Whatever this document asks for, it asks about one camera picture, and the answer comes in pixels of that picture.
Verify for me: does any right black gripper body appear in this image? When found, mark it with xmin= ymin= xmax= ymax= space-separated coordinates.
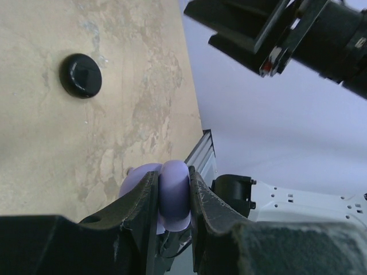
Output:
xmin=259 ymin=1 xmax=366 ymax=98

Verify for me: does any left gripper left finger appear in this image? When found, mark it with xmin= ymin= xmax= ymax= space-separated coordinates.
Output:
xmin=1 ymin=172 xmax=158 ymax=274

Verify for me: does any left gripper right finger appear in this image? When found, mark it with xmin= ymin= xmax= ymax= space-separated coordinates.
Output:
xmin=189 ymin=167 xmax=366 ymax=274

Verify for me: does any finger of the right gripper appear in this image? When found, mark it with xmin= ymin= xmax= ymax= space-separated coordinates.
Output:
xmin=208 ymin=33 xmax=263 ymax=72
xmin=184 ymin=0 xmax=289 ymax=53

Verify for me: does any purple earbud charging case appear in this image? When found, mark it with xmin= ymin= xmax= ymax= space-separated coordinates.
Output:
xmin=118 ymin=160 xmax=190 ymax=235

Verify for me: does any black earbud charging case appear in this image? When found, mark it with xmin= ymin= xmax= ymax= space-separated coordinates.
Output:
xmin=59 ymin=53 xmax=103 ymax=99

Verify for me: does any aluminium extrusion rail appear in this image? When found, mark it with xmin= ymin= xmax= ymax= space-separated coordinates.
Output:
xmin=185 ymin=129 xmax=218 ymax=187

